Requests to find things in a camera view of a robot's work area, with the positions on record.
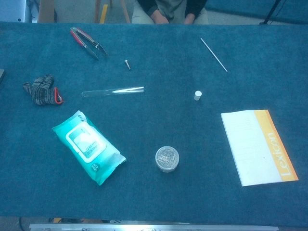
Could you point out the small white tube cap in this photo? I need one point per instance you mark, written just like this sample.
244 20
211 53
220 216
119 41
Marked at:
197 95

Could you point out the transparent glass test tube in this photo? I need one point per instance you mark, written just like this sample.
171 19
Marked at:
101 92

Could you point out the blue felt table cloth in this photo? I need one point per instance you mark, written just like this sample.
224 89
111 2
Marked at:
154 120

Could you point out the round clear clip container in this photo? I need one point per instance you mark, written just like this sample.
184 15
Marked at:
167 158

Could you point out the small metal bolt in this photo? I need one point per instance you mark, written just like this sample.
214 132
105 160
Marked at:
127 64

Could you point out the teal wet wipes pack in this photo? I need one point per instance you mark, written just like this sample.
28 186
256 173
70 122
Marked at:
86 146

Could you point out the thin white rod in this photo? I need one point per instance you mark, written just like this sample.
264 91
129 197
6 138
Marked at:
214 55

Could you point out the white orange Lexicon book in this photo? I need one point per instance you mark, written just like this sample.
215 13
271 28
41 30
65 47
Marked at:
255 149

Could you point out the seated person in dark jacket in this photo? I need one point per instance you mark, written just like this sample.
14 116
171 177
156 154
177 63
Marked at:
168 9

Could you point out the striped knit work glove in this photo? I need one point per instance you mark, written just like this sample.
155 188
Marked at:
42 91

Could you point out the brown cardboard box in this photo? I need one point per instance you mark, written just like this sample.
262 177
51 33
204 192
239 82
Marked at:
47 12

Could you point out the black tripod stand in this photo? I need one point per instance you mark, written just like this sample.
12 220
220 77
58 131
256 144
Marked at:
272 11

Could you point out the silver metal cabinet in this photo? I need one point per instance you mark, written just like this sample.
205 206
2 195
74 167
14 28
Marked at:
12 9

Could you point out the aluminium frame rail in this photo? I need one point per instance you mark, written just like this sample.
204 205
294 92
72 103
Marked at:
154 227

